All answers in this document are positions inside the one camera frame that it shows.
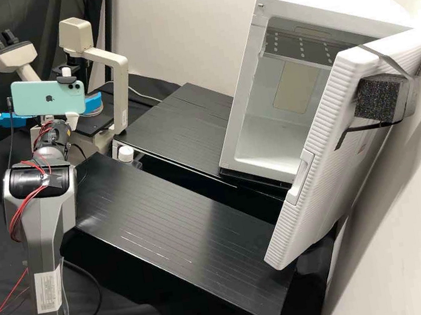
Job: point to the incubator door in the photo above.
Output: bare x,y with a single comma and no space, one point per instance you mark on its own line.
319,188

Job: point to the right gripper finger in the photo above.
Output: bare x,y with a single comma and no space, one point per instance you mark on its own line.
93,101

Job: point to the petri dish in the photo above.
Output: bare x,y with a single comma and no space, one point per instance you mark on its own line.
96,113

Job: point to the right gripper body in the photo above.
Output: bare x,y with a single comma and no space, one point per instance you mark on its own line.
73,120

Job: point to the cream microscope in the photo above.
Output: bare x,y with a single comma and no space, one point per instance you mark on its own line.
119,84

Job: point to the white-capped bottle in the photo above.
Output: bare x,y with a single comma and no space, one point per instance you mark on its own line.
126,153

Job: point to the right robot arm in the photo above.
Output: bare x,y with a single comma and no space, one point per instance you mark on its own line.
36,241

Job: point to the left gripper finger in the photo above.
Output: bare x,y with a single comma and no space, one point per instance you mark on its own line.
12,119

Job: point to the right wrist camera phone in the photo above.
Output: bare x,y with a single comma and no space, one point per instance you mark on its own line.
45,97

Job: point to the white incubator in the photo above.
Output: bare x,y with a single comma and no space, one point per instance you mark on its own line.
254,130

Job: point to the black platform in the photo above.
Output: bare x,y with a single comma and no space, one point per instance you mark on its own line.
174,131
164,220

